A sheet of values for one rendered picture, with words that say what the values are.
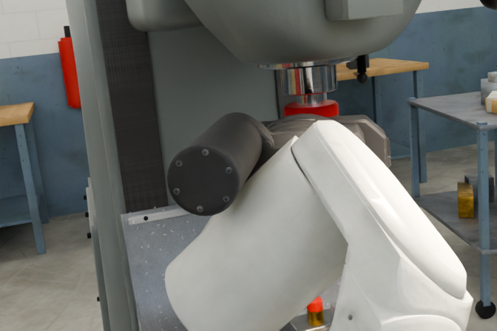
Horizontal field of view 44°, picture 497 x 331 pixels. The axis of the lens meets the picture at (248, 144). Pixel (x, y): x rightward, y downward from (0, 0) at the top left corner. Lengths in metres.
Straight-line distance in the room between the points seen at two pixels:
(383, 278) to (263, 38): 0.25
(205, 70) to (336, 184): 0.63
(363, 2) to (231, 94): 0.51
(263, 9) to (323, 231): 0.20
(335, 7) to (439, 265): 0.22
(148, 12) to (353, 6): 0.26
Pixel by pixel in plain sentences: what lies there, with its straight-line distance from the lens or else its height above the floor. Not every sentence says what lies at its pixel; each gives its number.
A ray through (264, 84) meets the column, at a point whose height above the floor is 1.25.
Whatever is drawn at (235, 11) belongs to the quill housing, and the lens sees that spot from 0.45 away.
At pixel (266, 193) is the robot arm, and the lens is 0.30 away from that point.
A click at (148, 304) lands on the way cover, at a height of 0.97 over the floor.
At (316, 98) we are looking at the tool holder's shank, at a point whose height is 1.27.
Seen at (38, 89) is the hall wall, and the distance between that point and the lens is 4.71.
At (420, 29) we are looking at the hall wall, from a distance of 5.48.
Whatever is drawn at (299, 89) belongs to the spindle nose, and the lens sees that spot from 0.51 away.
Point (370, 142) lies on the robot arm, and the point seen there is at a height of 1.24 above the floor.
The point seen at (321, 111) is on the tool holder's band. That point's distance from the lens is 0.52.
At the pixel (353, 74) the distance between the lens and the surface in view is 4.30.
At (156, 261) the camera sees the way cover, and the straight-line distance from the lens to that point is 0.90.
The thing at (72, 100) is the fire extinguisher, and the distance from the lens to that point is 4.58.
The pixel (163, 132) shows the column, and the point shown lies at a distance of 0.89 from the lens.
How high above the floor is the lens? 1.35
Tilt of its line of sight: 12 degrees down
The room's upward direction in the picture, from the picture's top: 6 degrees counter-clockwise
